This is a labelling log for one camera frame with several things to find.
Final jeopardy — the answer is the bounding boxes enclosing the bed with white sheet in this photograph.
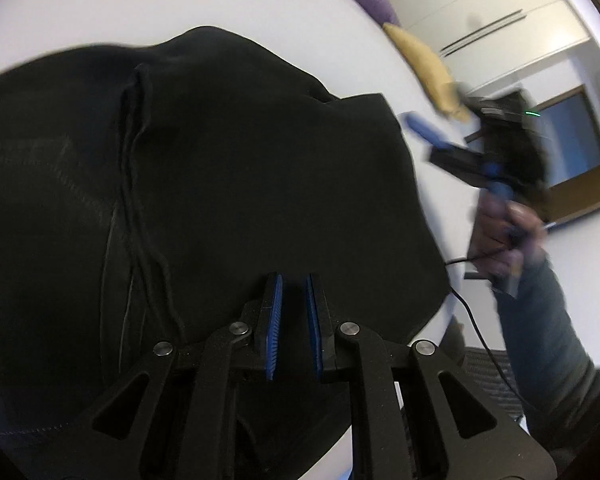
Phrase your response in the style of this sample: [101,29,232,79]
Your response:
[0,0,473,480]

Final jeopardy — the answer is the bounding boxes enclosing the black cable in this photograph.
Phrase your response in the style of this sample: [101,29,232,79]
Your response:
[442,240,526,411]

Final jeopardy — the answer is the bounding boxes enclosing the black pants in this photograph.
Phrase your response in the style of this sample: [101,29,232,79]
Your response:
[0,25,448,480]

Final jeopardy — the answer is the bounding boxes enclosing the wood framed window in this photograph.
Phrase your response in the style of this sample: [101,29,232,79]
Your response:
[467,85,600,223]

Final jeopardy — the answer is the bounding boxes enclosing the yellow cloth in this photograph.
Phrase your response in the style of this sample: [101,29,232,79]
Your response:
[382,22,473,123]

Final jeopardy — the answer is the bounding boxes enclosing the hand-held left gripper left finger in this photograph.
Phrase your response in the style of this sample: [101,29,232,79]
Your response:
[55,272,284,480]

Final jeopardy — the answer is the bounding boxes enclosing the person's right hand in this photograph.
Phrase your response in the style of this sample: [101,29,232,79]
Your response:
[472,192,548,296]

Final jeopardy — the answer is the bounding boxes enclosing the person's right forearm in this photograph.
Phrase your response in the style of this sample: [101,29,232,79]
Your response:
[492,250,600,461]

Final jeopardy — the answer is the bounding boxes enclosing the white wardrobe with black handles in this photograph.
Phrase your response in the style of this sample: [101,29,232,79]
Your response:
[365,0,593,91]

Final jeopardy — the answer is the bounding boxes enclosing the dark mesh mat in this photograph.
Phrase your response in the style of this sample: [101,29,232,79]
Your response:
[460,345,526,421]

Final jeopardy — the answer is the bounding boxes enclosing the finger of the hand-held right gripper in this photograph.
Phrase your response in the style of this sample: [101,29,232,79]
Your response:
[405,112,486,186]

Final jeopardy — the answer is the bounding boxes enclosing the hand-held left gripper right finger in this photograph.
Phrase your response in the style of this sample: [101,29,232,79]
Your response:
[305,273,557,480]

